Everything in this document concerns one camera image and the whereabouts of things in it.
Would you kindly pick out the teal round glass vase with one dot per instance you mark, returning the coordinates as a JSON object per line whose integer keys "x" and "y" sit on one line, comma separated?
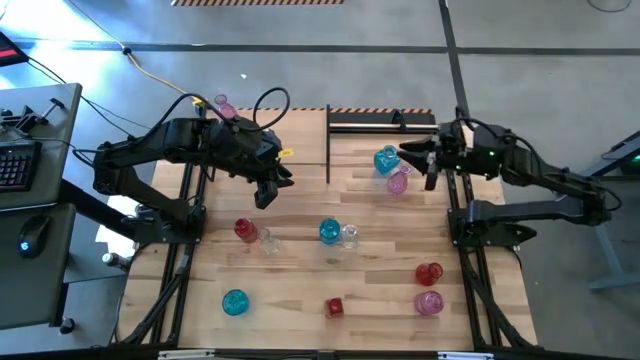
{"x": 235, "y": 302}

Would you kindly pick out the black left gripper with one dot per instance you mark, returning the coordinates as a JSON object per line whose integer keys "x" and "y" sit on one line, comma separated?
{"x": 252, "y": 150}

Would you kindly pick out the teal flask-shaped glass vase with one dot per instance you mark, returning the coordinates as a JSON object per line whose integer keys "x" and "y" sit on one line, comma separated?
{"x": 386, "y": 160}

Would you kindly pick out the tall pink glass vase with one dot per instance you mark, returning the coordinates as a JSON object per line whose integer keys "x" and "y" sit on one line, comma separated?
{"x": 396, "y": 182}

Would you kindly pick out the pink round glass vase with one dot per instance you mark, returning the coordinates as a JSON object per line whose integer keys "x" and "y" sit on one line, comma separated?
{"x": 429, "y": 303}

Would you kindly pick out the clear round glass vase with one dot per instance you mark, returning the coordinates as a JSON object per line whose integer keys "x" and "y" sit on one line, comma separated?
{"x": 350, "y": 235}

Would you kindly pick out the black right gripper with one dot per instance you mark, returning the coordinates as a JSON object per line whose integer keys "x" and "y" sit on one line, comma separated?
{"x": 455, "y": 150}

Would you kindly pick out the red ribbed glass bottle vase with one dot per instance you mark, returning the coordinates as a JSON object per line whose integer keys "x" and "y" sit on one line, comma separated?
{"x": 245, "y": 230}

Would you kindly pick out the silver metal bracket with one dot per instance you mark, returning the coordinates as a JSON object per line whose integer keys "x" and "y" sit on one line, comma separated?
{"x": 185, "y": 354}
{"x": 465, "y": 355}

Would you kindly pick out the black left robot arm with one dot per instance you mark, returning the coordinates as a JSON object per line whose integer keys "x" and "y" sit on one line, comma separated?
{"x": 150, "y": 145}

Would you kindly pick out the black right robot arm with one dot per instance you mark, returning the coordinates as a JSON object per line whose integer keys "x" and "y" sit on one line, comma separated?
{"x": 540, "y": 210}

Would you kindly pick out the black aluminium frame rail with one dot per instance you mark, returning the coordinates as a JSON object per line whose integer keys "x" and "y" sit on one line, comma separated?
{"x": 380, "y": 131}
{"x": 184, "y": 260}
{"x": 300, "y": 357}
{"x": 467, "y": 265}

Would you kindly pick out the black clamp device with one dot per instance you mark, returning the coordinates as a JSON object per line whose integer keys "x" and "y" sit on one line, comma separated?
{"x": 22, "y": 120}

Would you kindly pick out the small dark bottle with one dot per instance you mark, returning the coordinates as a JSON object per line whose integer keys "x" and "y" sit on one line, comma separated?
{"x": 115, "y": 260}

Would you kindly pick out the teal cylindrical glass vase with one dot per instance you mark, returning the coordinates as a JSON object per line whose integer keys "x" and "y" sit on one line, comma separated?
{"x": 329, "y": 231}

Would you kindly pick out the grey metal stand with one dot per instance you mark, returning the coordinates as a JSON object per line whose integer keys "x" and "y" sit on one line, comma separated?
{"x": 615, "y": 281}

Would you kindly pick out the black round knob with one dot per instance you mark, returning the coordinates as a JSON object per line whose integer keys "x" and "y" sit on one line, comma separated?
{"x": 67, "y": 325}

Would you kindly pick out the pink twisted glass vase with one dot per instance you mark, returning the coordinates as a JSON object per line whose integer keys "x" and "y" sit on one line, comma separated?
{"x": 226, "y": 109}

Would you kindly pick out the dark grey desk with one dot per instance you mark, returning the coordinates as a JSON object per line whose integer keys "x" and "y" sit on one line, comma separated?
{"x": 35, "y": 300}

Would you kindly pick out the red round glass vase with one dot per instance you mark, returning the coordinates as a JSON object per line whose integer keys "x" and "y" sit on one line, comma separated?
{"x": 427, "y": 274}

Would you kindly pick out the black computer mouse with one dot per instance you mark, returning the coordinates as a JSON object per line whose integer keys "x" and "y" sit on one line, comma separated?
{"x": 34, "y": 235}

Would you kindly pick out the dark monitor screen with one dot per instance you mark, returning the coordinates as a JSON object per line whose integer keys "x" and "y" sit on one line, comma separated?
{"x": 10, "y": 52}

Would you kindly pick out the red square fluted glass vase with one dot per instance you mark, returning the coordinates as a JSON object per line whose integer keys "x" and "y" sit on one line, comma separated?
{"x": 335, "y": 307}

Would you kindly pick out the white box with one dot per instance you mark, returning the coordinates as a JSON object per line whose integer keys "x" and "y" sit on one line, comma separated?
{"x": 111, "y": 242}

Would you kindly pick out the black keyboard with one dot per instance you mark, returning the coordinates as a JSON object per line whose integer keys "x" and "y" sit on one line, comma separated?
{"x": 17, "y": 167}

